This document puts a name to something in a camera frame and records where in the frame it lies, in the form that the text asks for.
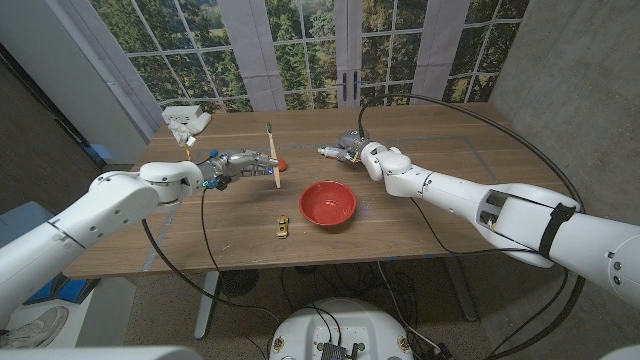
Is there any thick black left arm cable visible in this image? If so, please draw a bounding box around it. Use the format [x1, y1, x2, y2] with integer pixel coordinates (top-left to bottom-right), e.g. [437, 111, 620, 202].
[141, 218, 281, 324]

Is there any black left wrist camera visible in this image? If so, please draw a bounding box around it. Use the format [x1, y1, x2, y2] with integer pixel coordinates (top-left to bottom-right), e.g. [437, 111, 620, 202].
[203, 173, 233, 193]

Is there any thin black left camera cable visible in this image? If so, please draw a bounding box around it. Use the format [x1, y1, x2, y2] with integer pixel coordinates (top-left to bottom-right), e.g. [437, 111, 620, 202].
[200, 188, 225, 275]

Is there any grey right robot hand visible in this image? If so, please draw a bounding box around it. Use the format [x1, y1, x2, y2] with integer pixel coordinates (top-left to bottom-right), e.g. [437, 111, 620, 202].
[331, 130, 374, 164]

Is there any thin black camera cable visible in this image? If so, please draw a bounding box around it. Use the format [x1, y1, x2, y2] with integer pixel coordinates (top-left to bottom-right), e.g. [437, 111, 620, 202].
[409, 197, 544, 257]
[200, 188, 225, 275]

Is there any blue floor mat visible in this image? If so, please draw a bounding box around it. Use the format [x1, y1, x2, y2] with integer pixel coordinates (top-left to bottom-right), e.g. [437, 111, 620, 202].
[22, 272, 101, 306]

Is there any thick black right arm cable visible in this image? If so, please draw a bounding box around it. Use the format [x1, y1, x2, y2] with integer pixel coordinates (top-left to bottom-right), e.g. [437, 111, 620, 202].
[357, 93, 587, 360]

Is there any crumpled white tissue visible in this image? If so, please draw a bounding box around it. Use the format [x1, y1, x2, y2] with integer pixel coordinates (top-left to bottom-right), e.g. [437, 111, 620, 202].
[167, 112, 214, 147]

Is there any grey-blue chair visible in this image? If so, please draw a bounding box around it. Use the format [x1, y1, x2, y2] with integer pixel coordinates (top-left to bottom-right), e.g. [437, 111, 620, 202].
[0, 201, 51, 251]

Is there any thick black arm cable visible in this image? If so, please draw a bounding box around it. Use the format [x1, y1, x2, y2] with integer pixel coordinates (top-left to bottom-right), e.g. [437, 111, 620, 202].
[141, 218, 281, 324]
[357, 93, 587, 360]

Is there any red bowl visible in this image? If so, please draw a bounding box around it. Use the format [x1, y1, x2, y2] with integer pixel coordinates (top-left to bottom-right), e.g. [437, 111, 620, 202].
[298, 180, 358, 227]

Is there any printed window backdrop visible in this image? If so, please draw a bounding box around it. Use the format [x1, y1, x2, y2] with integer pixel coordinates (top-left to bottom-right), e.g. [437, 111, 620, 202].
[59, 0, 531, 114]

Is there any black round floor fan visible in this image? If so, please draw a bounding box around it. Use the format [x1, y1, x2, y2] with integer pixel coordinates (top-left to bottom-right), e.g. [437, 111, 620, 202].
[219, 269, 260, 299]

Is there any white power strip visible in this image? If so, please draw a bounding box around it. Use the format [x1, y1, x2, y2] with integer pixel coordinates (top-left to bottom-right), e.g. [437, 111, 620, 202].
[161, 105, 204, 125]

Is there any white sneaker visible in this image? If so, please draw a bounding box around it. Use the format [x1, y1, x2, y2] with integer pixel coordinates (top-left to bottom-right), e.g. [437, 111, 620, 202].
[0, 305, 70, 350]

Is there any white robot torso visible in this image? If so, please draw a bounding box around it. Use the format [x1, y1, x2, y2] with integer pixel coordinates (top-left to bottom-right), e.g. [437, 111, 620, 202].
[268, 298, 414, 360]

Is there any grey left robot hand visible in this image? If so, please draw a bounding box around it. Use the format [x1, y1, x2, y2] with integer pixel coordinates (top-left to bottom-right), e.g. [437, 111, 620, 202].
[202, 148, 280, 189]

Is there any thin black right camera cable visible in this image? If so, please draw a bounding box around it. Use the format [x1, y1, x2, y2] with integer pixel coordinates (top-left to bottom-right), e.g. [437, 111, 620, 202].
[409, 197, 544, 257]

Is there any grey table leg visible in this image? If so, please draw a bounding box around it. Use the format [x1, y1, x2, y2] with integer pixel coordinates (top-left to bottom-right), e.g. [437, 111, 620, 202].
[193, 271, 221, 341]
[443, 255, 480, 322]

